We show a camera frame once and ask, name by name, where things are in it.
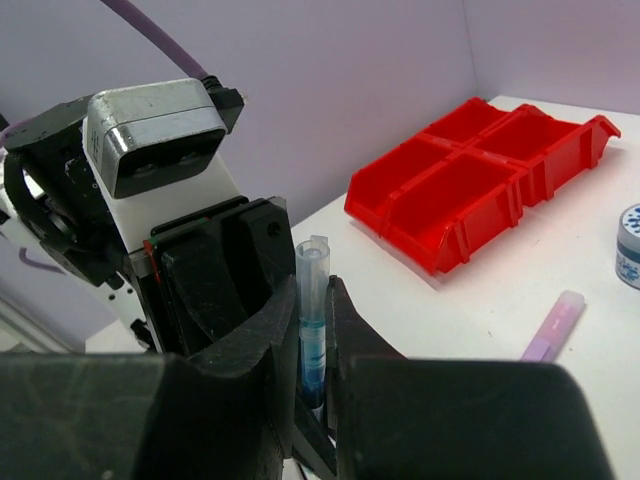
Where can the red four-compartment bin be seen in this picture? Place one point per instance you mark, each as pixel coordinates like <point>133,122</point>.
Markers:
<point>447,191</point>

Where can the blue lidded jar centre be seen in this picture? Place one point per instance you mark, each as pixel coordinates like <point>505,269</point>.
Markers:
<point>628,247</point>

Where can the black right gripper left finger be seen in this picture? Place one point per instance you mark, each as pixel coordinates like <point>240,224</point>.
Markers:
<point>225,413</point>

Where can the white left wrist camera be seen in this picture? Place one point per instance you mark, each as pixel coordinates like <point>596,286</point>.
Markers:
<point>154,152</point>

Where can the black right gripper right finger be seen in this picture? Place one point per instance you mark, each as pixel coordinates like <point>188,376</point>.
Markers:
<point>401,418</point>

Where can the blue gel pen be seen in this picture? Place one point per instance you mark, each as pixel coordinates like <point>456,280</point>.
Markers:
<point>312,338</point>

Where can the pink highlighter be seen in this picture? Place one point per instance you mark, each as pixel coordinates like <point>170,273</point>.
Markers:
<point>556,328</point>

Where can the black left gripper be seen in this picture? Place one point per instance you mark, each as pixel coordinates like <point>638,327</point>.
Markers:
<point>55,194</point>

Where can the clear pen cap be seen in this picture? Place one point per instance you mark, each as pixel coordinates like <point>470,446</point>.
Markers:
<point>312,276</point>

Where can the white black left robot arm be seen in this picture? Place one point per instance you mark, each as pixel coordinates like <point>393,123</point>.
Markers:
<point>126,191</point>

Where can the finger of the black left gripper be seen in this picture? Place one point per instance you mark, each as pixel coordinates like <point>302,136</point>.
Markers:
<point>215,268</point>

